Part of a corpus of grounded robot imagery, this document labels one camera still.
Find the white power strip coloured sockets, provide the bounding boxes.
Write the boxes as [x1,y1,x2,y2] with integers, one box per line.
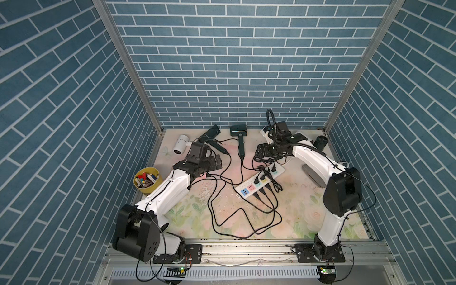
[235,164,285,199]

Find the black power cord with plug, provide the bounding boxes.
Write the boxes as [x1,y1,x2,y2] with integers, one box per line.
[185,138,284,239]

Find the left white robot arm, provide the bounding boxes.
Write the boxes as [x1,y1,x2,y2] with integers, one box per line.
[112,142,222,263]

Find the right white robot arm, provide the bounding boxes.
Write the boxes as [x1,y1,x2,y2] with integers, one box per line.
[260,121,362,262]

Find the dark green dryer angled nozzle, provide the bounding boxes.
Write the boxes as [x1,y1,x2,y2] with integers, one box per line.
[198,125,229,154]

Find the white hair dryer far left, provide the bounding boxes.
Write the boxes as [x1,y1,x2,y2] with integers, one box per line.
[173,134,191,155]

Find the dark green dryer right corner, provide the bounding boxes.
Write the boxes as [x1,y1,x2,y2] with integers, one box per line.
[312,135,328,152]

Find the dark green dryer centre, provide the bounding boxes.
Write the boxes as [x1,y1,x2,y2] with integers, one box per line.
[230,125,248,161]

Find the yellow cup of pens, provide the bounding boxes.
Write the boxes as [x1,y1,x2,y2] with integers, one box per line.
[134,167,163,195]

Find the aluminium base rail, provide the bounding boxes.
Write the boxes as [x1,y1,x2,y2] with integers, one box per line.
[94,239,406,285]

